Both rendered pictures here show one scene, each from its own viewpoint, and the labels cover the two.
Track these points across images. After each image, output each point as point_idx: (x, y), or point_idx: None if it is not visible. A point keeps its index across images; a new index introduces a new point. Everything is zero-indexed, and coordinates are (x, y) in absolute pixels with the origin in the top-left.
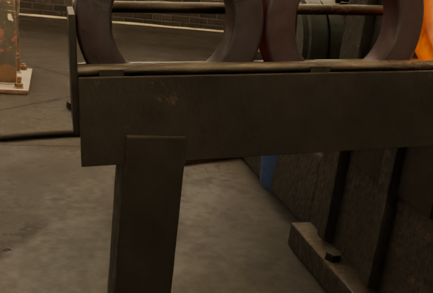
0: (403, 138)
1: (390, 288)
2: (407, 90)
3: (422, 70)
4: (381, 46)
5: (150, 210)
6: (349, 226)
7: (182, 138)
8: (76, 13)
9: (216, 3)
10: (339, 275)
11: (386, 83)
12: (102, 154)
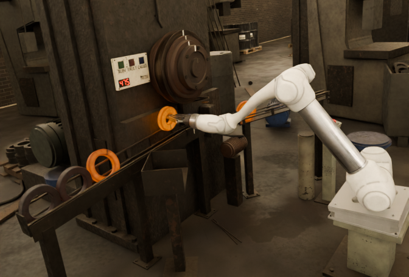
0: (97, 200)
1: (114, 223)
2: (94, 192)
3: (95, 186)
4: (84, 184)
5: (52, 243)
6: (95, 210)
7: (53, 226)
8: (22, 215)
9: (45, 193)
10: (98, 227)
11: (89, 193)
12: (38, 238)
